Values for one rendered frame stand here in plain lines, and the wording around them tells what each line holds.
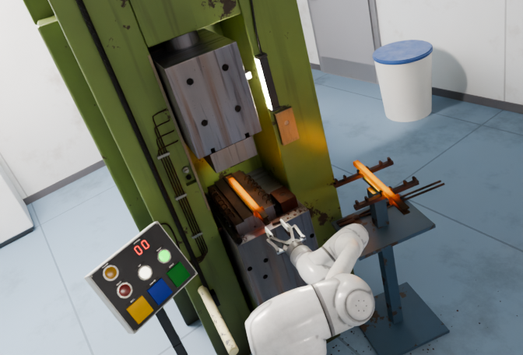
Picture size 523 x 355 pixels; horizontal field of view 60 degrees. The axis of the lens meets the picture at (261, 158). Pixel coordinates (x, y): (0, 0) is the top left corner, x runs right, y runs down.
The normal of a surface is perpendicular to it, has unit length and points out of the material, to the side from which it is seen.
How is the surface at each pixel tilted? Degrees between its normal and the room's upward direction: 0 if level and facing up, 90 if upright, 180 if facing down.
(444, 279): 0
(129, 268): 60
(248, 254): 90
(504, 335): 0
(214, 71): 90
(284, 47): 90
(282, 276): 90
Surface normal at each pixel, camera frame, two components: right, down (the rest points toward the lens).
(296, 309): -0.12, -0.56
